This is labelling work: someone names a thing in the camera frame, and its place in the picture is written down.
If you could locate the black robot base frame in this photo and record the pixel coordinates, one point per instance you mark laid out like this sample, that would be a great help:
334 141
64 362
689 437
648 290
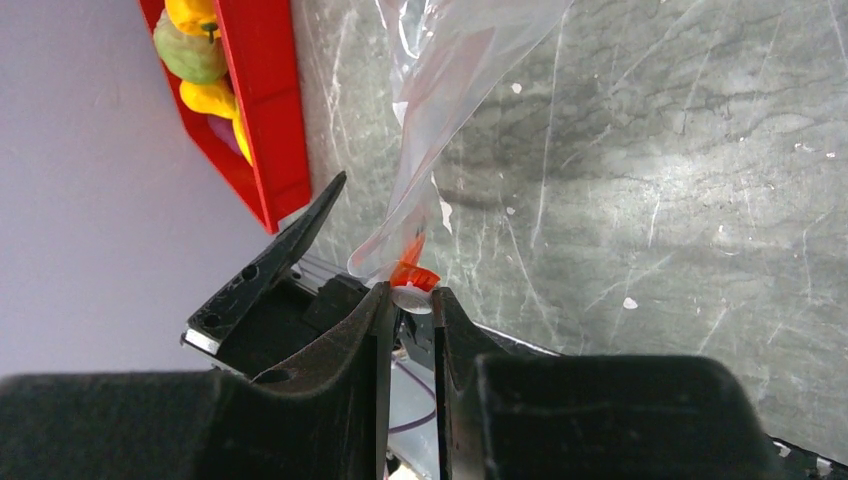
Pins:
311 273

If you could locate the yellow bell pepper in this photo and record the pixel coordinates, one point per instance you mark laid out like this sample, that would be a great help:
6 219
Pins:
194 17

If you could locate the red plastic tray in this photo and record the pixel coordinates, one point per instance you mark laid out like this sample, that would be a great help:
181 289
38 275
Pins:
260 47

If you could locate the purple eggplant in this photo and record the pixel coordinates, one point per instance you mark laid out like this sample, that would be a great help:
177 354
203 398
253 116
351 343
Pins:
223 129

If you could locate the yellow banana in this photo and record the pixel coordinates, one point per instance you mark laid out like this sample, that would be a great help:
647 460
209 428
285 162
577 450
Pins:
241 137

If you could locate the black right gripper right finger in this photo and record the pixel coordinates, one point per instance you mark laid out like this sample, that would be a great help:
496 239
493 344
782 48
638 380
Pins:
505 415

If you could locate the green round cabbage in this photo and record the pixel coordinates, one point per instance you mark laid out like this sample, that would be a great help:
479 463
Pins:
191 58

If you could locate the clear zip top bag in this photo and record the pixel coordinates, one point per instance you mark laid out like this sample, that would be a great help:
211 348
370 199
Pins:
446 56

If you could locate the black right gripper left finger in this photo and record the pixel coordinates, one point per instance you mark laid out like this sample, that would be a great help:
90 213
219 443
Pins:
320 414

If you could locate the yellow pear squash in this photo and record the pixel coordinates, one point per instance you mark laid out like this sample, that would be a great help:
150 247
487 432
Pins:
215 98

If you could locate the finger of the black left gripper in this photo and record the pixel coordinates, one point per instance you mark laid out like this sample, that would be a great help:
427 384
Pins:
256 319

